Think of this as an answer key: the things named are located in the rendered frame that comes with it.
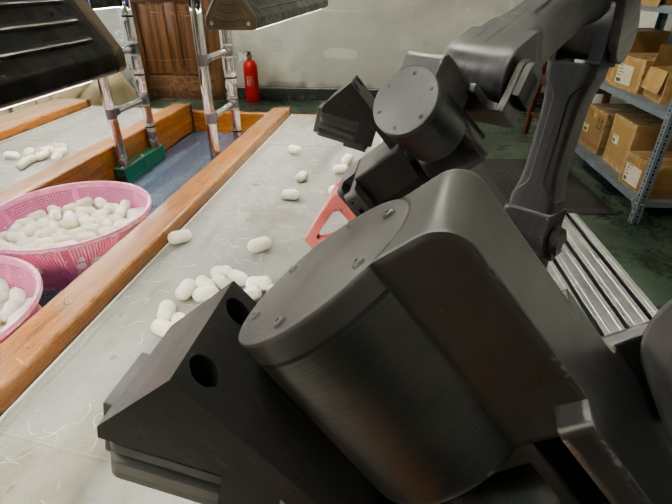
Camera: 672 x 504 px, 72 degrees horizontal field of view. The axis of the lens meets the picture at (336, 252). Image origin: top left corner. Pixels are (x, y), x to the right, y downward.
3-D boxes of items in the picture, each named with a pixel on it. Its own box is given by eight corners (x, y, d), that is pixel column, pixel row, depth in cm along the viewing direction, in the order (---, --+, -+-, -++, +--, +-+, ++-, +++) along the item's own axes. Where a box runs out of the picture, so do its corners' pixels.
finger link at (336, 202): (282, 230, 49) (351, 181, 45) (298, 202, 55) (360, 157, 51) (324, 275, 51) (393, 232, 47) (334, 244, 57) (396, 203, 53)
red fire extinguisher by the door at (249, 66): (261, 99, 485) (257, 48, 460) (258, 103, 470) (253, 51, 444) (248, 99, 486) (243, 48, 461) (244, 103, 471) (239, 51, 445)
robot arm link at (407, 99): (439, 147, 33) (511, -10, 33) (352, 124, 39) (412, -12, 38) (489, 195, 43) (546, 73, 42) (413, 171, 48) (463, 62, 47)
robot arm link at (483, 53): (515, 60, 37) (657, -63, 50) (423, 49, 43) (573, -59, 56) (510, 182, 46) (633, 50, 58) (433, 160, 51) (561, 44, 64)
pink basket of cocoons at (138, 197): (185, 229, 93) (177, 185, 88) (108, 311, 70) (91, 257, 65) (65, 219, 96) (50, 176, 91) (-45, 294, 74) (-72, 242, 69)
